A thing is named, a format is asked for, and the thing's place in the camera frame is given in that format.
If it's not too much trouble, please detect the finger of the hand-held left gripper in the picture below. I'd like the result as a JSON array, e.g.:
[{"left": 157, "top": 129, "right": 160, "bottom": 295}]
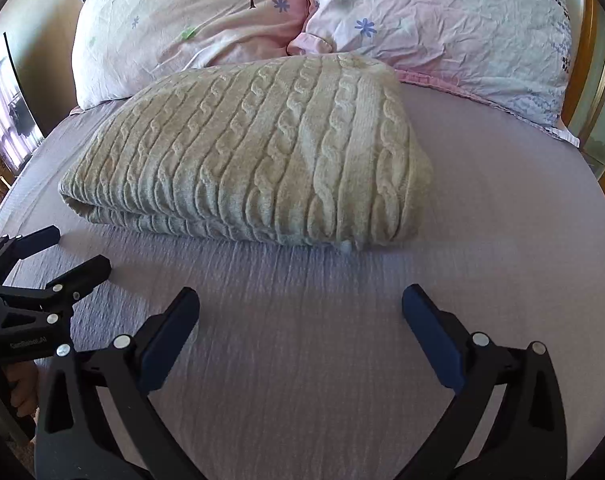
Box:
[
  {"left": 0, "top": 254, "right": 113, "bottom": 324},
  {"left": 0, "top": 226, "right": 61, "bottom": 286}
]

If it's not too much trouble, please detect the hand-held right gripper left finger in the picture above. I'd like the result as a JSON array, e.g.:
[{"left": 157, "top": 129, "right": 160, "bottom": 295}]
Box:
[{"left": 34, "top": 286, "right": 209, "bottom": 480}]

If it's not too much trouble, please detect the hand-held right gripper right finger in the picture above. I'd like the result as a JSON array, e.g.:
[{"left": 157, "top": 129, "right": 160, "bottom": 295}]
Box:
[{"left": 396, "top": 284, "right": 568, "bottom": 480}]

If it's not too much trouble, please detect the person's left hand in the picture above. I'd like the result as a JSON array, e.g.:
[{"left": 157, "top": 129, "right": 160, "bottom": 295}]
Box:
[{"left": 5, "top": 360, "right": 40, "bottom": 418}]

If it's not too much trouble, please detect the bed with purple sheet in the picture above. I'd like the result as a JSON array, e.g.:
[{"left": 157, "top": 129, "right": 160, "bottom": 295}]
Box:
[{"left": 0, "top": 82, "right": 605, "bottom": 480}]

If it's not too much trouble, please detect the pink tree print pillow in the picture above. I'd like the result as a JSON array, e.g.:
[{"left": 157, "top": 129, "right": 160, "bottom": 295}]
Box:
[{"left": 72, "top": 0, "right": 314, "bottom": 111}]

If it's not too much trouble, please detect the pink flower print pillow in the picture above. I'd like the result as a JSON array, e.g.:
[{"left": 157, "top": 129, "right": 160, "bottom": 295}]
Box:
[{"left": 287, "top": 0, "right": 581, "bottom": 148}]

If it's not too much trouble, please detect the wooden headboard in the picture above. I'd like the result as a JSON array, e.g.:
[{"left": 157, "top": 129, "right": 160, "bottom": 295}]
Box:
[{"left": 561, "top": 0, "right": 605, "bottom": 196}]

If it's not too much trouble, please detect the folded pale green cable-knit sweater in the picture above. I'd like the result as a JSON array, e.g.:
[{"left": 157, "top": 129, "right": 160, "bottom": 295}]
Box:
[{"left": 57, "top": 54, "right": 435, "bottom": 252}]

